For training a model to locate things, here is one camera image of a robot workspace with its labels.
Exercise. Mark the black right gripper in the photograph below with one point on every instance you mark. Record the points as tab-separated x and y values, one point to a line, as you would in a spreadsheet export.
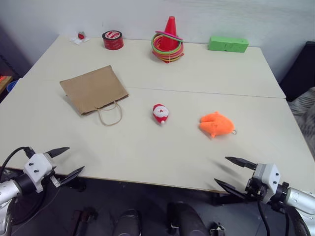
257	191

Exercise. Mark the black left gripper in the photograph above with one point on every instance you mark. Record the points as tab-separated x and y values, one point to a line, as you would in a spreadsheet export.
53	169

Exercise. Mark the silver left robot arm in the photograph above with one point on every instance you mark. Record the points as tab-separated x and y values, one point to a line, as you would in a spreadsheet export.
9	190

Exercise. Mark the brown paper bag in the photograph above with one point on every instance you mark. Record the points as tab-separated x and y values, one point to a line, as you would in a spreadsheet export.
93	89

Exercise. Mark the orange plush fish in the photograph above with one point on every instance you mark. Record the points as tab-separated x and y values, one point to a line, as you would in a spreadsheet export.
217	124

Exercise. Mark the dark reddish floor object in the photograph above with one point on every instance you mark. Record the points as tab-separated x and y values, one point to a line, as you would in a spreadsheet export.
83	221

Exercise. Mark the large dark rounded shape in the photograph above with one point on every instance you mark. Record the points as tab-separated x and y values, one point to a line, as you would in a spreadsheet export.
187	218

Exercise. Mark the small dark rounded shape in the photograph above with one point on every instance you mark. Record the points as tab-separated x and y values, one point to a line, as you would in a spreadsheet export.
128	222

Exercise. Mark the grey patterned blanket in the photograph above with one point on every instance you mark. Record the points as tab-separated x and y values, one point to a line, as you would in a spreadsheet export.
305	110

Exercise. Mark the small santa claus toy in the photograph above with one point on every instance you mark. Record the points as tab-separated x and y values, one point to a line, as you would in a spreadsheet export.
161	113

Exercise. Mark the wooden shelf board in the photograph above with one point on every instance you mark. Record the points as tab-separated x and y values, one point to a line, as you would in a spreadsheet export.
5	82

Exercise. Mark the small red strawberry toy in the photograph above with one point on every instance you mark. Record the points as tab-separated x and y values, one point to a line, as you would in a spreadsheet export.
81	35

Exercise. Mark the green foam block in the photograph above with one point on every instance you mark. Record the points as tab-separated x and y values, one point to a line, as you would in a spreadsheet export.
227	44

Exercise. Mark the red tape roll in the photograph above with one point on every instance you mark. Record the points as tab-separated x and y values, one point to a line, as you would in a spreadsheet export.
113	40

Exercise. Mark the red traffic cone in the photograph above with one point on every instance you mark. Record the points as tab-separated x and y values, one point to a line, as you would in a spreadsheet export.
171	29

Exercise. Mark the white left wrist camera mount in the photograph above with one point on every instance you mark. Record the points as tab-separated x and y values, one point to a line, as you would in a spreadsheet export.
37	167

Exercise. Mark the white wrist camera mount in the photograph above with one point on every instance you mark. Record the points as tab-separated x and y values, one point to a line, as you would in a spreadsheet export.
37	167
268	177

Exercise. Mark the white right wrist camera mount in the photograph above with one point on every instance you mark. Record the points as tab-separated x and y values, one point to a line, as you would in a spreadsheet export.
268	177

